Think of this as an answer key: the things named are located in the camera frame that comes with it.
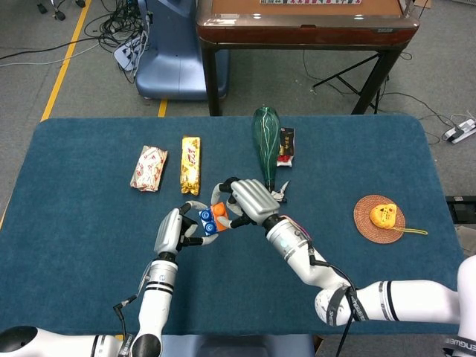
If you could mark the blue table cloth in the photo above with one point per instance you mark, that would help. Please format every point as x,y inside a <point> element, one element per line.
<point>93,223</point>

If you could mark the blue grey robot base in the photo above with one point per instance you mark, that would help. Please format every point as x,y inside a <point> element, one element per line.
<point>175,56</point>

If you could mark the white power strip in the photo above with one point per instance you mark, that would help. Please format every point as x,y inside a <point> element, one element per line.
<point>126,56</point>

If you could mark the black floor box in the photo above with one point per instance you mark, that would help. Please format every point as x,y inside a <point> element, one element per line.
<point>461,208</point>

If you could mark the brown mahjong table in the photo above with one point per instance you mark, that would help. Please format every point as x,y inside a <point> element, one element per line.
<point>297,33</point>

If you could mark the yellow plush toy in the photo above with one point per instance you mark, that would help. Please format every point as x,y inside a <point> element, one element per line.
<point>383,215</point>

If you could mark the orange building block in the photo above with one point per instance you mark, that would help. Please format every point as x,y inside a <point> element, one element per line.
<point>222,223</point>

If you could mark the gold foil snack packet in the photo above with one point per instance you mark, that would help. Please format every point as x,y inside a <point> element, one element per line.
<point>190,163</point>

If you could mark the round woven coaster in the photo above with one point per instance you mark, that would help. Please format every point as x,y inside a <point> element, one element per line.
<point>362,219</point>

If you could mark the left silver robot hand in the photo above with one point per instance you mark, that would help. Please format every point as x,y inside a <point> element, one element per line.
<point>169,230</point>

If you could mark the black red small box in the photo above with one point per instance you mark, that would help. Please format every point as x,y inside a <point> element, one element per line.
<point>287,143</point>

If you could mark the blue grey robot torso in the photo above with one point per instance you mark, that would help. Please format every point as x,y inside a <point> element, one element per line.
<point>241,346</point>

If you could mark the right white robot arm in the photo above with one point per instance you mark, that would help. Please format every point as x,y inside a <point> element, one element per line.
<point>409,301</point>

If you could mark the green spray bottle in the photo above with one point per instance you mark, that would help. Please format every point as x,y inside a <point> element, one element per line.
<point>264,141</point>

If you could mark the blue building block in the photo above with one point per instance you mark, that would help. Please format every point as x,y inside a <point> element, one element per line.
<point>208,224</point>

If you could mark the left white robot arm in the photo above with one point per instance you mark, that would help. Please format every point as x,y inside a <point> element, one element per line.
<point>156,297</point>

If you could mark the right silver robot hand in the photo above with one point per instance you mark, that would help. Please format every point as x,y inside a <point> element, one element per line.
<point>254,201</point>

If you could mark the white red snack wrapper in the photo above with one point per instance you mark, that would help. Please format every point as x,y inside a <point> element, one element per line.
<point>148,169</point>

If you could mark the grey power strip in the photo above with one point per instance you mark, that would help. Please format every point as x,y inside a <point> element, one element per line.
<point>459,132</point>

